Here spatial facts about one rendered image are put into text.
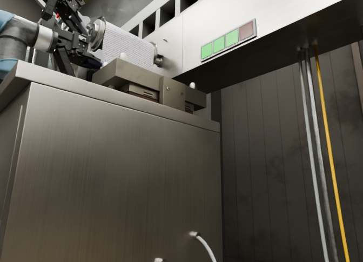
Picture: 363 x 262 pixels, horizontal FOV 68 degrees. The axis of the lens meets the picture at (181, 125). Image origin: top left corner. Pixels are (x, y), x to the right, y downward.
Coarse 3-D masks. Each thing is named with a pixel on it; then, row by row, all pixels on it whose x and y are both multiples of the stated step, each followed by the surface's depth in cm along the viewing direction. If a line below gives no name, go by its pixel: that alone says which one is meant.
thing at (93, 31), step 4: (92, 24) 106; (96, 24) 104; (92, 28) 106; (96, 28) 103; (88, 32) 108; (92, 32) 104; (96, 32) 103; (92, 36) 104; (96, 36) 104; (92, 40) 105
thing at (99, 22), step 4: (96, 20) 107; (100, 24) 103; (100, 28) 102; (100, 32) 102; (100, 36) 103; (96, 40) 103; (92, 44) 105; (96, 44) 104; (100, 44) 105; (100, 48) 106
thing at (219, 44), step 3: (219, 39) 101; (222, 39) 100; (213, 42) 103; (216, 42) 102; (219, 42) 101; (222, 42) 100; (213, 45) 103; (216, 45) 102; (219, 45) 101; (222, 45) 100; (213, 48) 103; (216, 48) 102; (219, 48) 100; (222, 48) 99; (213, 51) 102; (216, 51) 101
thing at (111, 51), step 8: (104, 40) 102; (104, 48) 101; (112, 48) 104; (120, 48) 106; (104, 56) 101; (112, 56) 103; (128, 56) 108; (136, 56) 111; (144, 56) 114; (136, 64) 110; (144, 64) 113; (152, 64) 117
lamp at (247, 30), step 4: (248, 24) 92; (240, 28) 95; (244, 28) 93; (248, 28) 92; (252, 28) 91; (240, 32) 94; (244, 32) 93; (248, 32) 92; (252, 32) 91; (240, 36) 94; (244, 36) 93; (240, 40) 94
